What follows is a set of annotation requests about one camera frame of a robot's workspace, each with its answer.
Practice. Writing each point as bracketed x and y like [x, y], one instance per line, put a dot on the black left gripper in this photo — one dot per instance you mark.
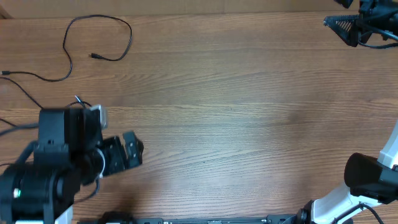
[119, 162]

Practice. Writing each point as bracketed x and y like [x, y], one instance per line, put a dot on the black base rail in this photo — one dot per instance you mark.
[127, 218]

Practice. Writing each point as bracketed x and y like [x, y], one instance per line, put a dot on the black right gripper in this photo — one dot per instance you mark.
[351, 37]

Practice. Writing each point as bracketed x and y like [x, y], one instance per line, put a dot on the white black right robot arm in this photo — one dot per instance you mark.
[368, 181]

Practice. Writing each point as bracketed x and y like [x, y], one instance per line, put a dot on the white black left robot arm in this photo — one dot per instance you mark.
[40, 186]

